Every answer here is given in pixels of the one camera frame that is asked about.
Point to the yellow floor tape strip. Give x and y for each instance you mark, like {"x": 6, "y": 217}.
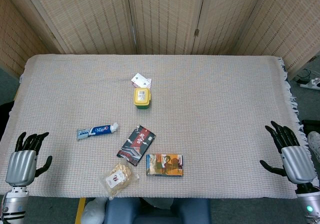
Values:
{"x": 80, "y": 210}

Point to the white power strip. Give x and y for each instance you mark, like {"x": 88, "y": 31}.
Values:
{"x": 311, "y": 84}

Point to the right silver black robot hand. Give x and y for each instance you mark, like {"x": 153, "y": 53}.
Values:
{"x": 297, "y": 164}

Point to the blue white toothpaste tube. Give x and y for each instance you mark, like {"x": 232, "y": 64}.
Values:
{"x": 97, "y": 130}

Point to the black bag on floor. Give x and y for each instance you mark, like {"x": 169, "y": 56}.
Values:
{"x": 6, "y": 116}

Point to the blue padded seat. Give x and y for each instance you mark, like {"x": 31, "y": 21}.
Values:
{"x": 155, "y": 214}

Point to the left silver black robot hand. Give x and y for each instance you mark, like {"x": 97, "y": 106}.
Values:
{"x": 21, "y": 166}

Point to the black object beside sneaker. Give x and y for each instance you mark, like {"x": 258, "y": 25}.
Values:
{"x": 311, "y": 125}

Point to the clear bag of pastry snacks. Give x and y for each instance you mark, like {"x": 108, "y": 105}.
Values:
{"x": 117, "y": 177}

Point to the ace of clubs playing card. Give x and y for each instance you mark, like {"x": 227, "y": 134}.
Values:
{"x": 140, "y": 80}

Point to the orange blue illustrated flat box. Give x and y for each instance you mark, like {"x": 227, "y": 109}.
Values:
{"x": 165, "y": 164}

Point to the metal screen hinge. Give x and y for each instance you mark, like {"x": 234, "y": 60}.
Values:
{"x": 196, "y": 32}

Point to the playing card with red pattern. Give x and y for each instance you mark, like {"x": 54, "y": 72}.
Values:
{"x": 134, "y": 84}

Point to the beige woven tablecloth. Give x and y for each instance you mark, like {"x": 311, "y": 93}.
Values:
{"x": 212, "y": 109}

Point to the woven folding screen panel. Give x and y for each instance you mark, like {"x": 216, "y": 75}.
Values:
{"x": 292, "y": 29}
{"x": 225, "y": 19}
{"x": 87, "y": 19}
{"x": 167, "y": 19}
{"x": 15, "y": 39}

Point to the white sneaker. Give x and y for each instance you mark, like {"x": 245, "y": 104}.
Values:
{"x": 314, "y": 144}

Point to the dark box with Chinese characters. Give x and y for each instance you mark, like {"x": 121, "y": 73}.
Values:
{"x": 136, "y": 144}

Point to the green container with yellow lid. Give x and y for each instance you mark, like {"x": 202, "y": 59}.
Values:
{"x": 142, "y": 96}

